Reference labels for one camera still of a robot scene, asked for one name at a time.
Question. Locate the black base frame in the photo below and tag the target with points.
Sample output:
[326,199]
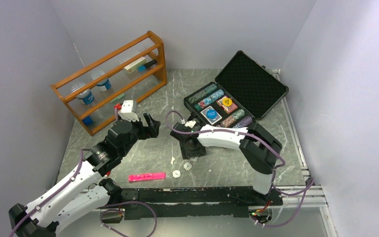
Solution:
[238,201]

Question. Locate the blue round button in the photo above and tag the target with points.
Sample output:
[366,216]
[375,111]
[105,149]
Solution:
[211,114]

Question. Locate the blue jar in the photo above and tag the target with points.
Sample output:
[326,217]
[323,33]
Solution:
[104,85]
[85,97]

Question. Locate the red blue chip row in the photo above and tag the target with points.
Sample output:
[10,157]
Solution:
[209,99]

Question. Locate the yellow big blind button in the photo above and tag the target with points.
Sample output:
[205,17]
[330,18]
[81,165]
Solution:
[227,102]

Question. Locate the black blue marker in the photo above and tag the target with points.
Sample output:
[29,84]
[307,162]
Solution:
[147,65]

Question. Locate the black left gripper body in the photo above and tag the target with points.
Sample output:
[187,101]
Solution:
[140,132]

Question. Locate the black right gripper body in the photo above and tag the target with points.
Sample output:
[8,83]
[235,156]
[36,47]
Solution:
[187,151]

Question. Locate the white green box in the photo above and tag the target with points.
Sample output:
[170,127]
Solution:
[130,68]

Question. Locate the brown green chip row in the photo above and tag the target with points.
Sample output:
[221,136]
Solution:
[233,118]

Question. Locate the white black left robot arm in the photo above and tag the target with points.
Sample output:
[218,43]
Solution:
[86,187]

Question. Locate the blue object lower shelf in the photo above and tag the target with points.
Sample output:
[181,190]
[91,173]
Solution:
[87,121]

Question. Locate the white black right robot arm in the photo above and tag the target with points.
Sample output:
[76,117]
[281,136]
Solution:
[258,146]

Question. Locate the pink highlighter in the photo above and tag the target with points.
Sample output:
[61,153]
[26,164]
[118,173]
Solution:
[146,177]

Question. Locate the orange wooden shelf rack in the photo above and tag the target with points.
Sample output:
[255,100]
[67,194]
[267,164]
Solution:
[136,86]

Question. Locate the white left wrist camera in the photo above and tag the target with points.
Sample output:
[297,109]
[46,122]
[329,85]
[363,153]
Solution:
[126,111]

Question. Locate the black poker case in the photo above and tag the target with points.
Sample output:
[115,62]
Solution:
[248,84]

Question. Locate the green blue chip row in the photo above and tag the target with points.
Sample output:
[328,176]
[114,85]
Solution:
[203,93]

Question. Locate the blue purple chip row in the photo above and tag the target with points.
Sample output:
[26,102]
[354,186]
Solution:
[244,122]

